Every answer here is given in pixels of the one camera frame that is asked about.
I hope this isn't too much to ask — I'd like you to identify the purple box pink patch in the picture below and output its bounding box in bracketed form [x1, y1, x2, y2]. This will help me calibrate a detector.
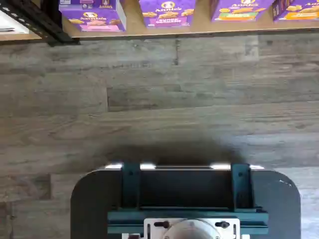
[62, 9, 127, 32]
[59, 0, 118, 12]

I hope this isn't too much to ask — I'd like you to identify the dark robot base platform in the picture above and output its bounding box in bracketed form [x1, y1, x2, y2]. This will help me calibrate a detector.
[70, 163, 302, 239]

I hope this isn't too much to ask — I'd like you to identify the purple box magenta patch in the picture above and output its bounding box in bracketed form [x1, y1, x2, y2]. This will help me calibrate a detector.
[139, 0, 196, 27]

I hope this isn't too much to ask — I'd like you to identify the purple box green patch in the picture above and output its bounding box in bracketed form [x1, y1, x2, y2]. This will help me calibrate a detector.
[210, 0, 275, 22]

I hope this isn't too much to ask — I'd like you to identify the black metal shelf rack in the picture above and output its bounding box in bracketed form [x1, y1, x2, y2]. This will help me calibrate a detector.
[0, 0, 319, 47]

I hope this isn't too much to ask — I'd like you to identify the purple box orange patch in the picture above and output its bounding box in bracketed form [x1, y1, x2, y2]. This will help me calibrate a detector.
[272, 0, 319, 23]

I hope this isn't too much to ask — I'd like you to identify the white mounting plate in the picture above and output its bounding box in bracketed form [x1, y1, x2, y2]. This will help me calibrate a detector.
[121, 218, 251, 239]

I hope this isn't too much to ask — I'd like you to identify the white patterned carton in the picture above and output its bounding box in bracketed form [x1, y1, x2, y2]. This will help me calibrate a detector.
[0, 9, 30, 34]

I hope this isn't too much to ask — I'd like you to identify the teal metal frame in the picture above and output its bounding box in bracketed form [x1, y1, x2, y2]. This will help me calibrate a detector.
[107, 161, 269, 236]

